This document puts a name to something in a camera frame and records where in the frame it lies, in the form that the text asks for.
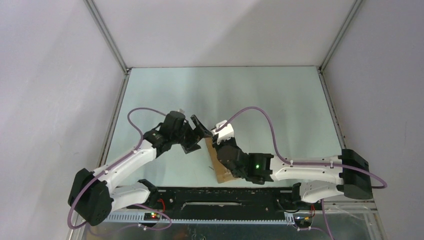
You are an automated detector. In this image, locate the right aluminium frame post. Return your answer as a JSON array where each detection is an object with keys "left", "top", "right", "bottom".
[{"left": 319, "top": 0, "right": 365, "bottom": 72}]

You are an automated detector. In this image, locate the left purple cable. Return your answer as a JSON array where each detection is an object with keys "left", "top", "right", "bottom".
[{"left": 67, "top": 107, "right": 173, "bottom": 232}]

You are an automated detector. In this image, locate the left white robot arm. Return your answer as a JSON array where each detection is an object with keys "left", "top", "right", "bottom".
[{"left": 68, "top": 111, "right": 213, "bottom": 226}]

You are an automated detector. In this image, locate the grey slotted cable duct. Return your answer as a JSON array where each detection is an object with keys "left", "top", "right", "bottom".
[{"left": 101, "top": 211, "right": 295, "bottom": 225}]

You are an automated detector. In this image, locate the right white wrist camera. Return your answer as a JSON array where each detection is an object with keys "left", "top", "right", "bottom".
[{"left": 211, "top": 120, "right": 235, "bottom": 145}]

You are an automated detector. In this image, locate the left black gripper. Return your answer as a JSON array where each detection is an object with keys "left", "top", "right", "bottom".
[{"left": 171, "top": 115, "right": 213, "bottom": 154}]

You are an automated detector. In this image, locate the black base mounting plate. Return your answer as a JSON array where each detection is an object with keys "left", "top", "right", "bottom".
[{"left": 143, "top": 183, "right": 322, "bottom": 220}]

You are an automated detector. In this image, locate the aluminium frame post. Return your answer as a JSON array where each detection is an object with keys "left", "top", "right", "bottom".
[
  {"left": 83, "top": 0, "right": 130, "bottom": 75},
  {"left": 319, "top": 0, "right": 365, "bottom": 72}
]

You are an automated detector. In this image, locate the left aluminium frame post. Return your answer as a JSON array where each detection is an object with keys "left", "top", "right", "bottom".
[{"left": 83, "top": 0, "right": 130, "bottom": 75}]

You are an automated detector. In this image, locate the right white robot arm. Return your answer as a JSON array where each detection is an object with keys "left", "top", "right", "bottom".
[{"left": 212, "top": 136, "right": 373, "bottom": 209}]

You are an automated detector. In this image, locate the brown cardboard express box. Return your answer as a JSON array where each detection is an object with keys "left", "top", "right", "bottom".
[{"left": 205, "top": 137, "right": 236, "bottom": 184}]

